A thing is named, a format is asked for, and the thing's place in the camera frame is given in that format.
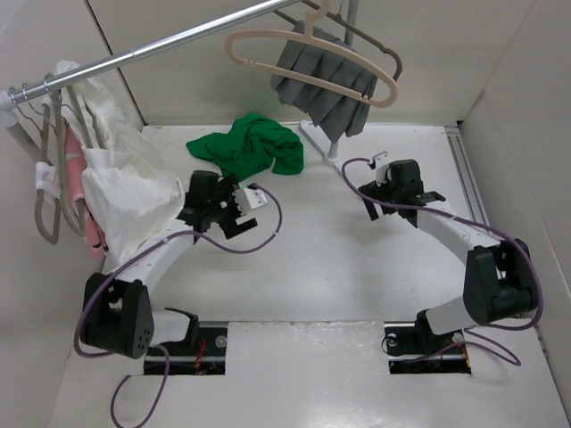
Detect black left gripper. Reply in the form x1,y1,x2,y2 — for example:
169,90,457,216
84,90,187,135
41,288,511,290
208,176,257,237

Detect green t shirt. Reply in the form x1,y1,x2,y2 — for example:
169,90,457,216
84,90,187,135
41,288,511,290
186,112,304,181

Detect beige wooden hanger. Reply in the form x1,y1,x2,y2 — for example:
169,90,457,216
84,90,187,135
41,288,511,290
225,1,402,108

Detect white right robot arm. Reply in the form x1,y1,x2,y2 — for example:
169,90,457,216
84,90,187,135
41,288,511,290
359,153,540,351

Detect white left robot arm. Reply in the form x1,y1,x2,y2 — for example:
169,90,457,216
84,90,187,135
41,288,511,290
74,170,268,359

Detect grey plastic hanger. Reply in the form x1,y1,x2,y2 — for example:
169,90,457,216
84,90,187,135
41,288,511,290
272,0,405,81

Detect grey hanger outer left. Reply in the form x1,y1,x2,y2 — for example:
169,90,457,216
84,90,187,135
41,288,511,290
21,82,62,245

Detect white rack stand base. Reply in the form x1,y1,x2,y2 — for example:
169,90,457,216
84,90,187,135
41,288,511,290
299,120,342,169

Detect white hanging garment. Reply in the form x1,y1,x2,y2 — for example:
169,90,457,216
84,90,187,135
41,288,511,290
62,78,184,263

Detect grey pleated skirt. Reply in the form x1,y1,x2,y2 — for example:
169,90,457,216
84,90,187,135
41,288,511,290
270,41,377,142

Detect pink hanging garment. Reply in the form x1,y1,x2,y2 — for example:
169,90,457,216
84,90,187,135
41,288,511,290
64,125,108,259

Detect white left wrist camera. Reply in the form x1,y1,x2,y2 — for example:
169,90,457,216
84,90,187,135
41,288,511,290
234,187,268,215

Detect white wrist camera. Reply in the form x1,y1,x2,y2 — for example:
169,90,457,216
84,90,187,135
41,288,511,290
369,151,391,186
234,187,268,215

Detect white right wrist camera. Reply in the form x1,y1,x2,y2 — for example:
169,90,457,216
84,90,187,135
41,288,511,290
369,151,391,186

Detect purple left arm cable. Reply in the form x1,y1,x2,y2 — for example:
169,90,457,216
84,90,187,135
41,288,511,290
73,183,285,425

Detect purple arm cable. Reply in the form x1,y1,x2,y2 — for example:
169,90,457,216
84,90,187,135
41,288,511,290
341,157,546,367
73,183,285,425

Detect aluminium side rail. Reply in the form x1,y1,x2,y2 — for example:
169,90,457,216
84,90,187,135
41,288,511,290
444,125,489,225

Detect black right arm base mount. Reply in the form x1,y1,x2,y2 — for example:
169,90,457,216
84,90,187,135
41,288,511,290
381,314,472,375

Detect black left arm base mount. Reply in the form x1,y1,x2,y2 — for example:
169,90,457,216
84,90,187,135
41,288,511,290
143,308,228,376

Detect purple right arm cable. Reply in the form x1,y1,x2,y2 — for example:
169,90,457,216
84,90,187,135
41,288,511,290
341,157,546,367

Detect silver clothes rail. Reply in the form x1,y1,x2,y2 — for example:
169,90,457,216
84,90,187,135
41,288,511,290
1,0,297,115

